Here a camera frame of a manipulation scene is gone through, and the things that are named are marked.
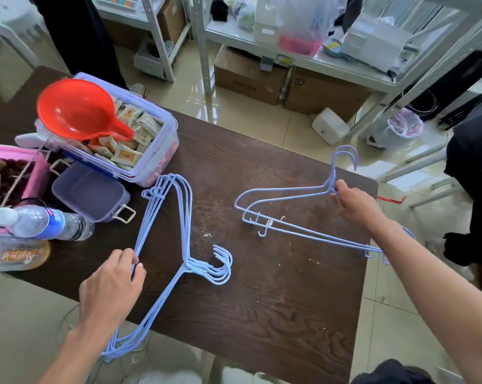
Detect person's right hand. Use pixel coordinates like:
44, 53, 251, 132
331, 180, 384, 235

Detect person's left hand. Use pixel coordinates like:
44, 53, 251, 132
79, 249, 147, 342

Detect light blue wire hanger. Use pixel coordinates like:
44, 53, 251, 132
103, 177, 227, 358
104, 179, 224, 357
234, 145, 417, 260
242, 150, 390, 265
102, 174, 234, 360
102, 175, 230, 359

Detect person's left forearm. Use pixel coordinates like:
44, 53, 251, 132
39, 323, 118, 384

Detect person's right forearm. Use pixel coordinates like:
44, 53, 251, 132
368, 219, 482, 384

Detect white plastic container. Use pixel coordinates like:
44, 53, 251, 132
312, 107, 350, 146

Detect trash bin with pink bag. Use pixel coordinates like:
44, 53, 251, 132
379, 107, 425, 151

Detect cardboard box with black print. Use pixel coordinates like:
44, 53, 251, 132
284, 65, 372, 123

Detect lavender box lid with latches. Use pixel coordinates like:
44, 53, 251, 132
49, 159, 137, 225

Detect pile of small snack packets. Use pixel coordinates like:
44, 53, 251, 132
75, 98, 165, 172

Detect clear storage box blue rim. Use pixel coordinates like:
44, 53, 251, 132
34, 72, 180, 189

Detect clear water bottle blue label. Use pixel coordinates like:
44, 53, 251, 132
0, 204, 96, 241

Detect clear jar orange label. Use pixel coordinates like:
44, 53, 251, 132
0, 232, 52, 273

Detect pink plastic basket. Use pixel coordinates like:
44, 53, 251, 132
0, 143, 52, 233

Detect plain cardboard box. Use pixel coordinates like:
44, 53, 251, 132
213, 45, 290, 106

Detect white cartons in plastic wrap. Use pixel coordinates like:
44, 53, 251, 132
340, 13, 412, 73

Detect pink plastic tray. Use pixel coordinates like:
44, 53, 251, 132
280, 34, 326, 57

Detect black stand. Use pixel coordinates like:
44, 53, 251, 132
408, 49, 482, 130

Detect clear plastic bag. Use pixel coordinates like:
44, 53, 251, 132
272, 0, 348, 57

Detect white stacked storage bins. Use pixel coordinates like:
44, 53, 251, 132
252, 0, 282, 45

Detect red plastic scoop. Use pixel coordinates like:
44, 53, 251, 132
36, 78, 134, 143

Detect large white metal shelf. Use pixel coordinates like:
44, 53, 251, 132
191, 0, 482, 137

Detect person's black clothing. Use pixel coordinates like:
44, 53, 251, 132
350, 358, 436, 384

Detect black bag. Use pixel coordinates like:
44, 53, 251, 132
210, 0, 230, 23

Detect grey plastic crate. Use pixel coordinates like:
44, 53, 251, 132
133, 35, 174, 79

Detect small white metal shelf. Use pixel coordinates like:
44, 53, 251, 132
91, 0, 192, 83

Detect small cardboard box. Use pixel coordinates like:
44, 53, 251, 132
157, 0, 188, 45

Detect white plastic stool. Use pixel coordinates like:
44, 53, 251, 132
0, 0, 70, 97

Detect colourful keyboard tray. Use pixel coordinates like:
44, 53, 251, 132
96, 0, 142, 11

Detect white plastic handle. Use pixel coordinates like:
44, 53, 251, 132
14, 133, 50, 149

